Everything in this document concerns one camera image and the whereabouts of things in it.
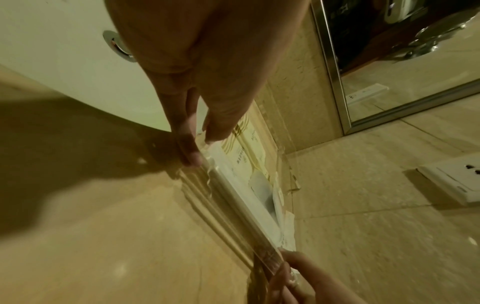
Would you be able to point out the white wall power socket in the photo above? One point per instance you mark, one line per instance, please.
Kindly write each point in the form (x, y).
(455, 178)

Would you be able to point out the clear acrylic amenity tray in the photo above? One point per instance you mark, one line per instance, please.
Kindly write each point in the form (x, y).
(240, 207)

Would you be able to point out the metal framed wall mirror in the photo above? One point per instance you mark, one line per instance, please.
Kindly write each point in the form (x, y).
(405, 59)

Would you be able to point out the person's right hand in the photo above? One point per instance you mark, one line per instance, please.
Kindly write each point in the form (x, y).
(318, 285)

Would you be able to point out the gold striped white amenity packet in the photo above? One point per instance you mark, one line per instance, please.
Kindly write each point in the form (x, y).
(243, 148)

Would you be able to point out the white ceramic sink basin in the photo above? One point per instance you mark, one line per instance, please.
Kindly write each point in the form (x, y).
(56, 50)

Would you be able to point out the small white amenity packet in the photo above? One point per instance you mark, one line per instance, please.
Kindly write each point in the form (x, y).
(281, 207)

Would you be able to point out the long white amenity box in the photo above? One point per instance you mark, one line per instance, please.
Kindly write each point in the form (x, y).
(243, 199)

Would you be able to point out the person's left hand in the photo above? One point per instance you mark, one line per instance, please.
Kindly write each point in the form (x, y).
(210, 44)

